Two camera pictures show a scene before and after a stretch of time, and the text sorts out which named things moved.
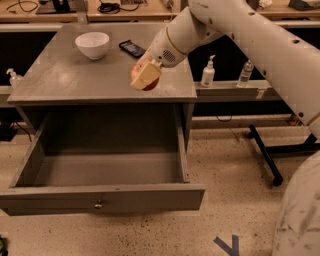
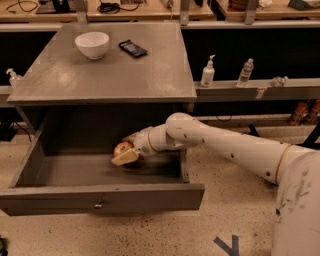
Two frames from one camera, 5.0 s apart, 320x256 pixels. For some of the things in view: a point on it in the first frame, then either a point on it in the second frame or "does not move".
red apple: x=152 y=85 → x=122 y=147
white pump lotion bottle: x=208 y=75 does not move
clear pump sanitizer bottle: x=15 y=79 does not move
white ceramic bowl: x=94 y=44 does not move
